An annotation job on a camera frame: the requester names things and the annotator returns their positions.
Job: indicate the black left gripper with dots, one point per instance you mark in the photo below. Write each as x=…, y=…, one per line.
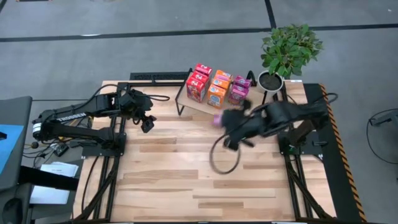
x=136, y=102

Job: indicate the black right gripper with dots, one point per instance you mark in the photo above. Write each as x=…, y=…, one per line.
x=248, y=123

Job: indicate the purple Raisin Bran cereal box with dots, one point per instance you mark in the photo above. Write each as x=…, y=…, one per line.
x=216, y=120
x=237, y=95
x=242, y=81

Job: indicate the orange Mini-Wheats cereal box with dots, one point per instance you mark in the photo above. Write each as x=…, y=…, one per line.
x=216, y=97
x=224, y=74
x=221, y=83

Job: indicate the red Froot Loops cereal box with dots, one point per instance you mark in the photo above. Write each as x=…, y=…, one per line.
x=199, y=77
x=196, y=90
x=203, y=69

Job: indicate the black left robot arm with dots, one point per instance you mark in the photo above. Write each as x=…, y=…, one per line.
x=71, y=117

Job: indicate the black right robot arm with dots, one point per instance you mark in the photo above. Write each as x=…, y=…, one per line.
x=298, y=110

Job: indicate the black perforated panel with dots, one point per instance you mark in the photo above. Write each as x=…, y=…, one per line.
x=158, y=76

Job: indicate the white plant pot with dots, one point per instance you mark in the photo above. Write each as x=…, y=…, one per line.
x=270, y=82

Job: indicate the green leafy plant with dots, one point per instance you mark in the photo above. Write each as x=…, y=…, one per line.
x=289, y=49

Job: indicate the small black device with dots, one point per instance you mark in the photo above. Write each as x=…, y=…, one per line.
x=59, y=150

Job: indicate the white papers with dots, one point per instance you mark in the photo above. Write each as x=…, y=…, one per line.
x=59, y=169

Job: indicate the black flat bar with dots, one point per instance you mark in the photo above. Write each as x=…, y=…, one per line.
x=46, y=180

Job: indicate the blue panel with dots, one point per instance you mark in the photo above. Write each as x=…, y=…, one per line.
x=9, y=146

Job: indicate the black rounded equipment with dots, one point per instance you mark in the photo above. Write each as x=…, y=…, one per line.
x=12, y=211

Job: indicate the wooden shelf with black frame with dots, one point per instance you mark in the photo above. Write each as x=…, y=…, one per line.
x=192, y=104

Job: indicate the black aluminium table rail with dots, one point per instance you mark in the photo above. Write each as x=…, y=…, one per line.
x=161, y=82

